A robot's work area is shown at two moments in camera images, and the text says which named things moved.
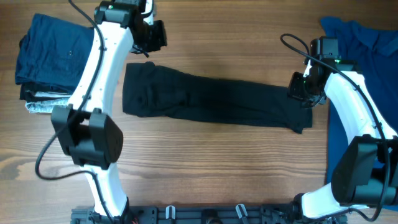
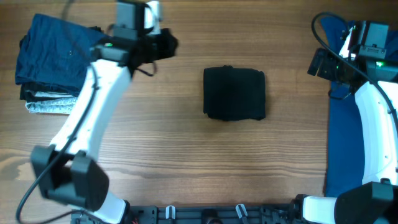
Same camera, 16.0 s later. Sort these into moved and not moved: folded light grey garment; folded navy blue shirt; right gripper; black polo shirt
Moved: right gripper; black polo shirt
Not moved: folded navy blue shirt; folded light grey garment
